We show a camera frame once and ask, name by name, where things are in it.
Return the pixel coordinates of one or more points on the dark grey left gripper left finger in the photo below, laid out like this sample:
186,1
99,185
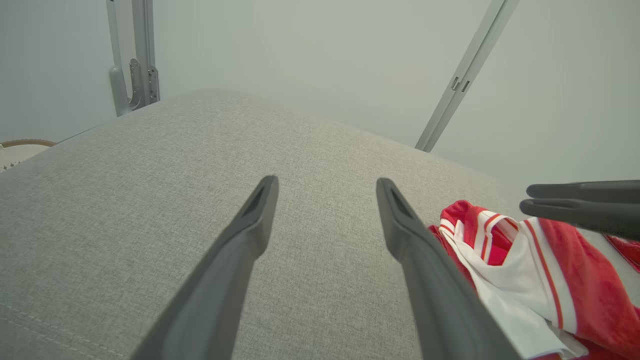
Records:
210,295

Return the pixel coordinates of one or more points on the red Bulls shorts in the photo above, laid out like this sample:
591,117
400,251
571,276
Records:
627,250

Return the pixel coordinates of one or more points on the thin grey curved-foot post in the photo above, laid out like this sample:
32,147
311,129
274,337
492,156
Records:
117,90

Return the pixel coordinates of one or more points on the grey post with brackets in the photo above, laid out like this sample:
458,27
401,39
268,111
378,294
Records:
145,40

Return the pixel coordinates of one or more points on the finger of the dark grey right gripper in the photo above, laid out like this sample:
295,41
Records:
585,190
590,215

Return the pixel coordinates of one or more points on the red white basketball jersey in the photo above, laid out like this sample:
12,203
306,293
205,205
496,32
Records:
590,280

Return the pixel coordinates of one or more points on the grey fabric sofa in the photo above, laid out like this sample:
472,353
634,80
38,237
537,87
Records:
200,150

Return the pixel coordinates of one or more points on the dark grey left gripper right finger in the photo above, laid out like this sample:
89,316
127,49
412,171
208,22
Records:
440,300

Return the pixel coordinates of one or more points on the cream laundry basket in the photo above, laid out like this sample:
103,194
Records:
20,152

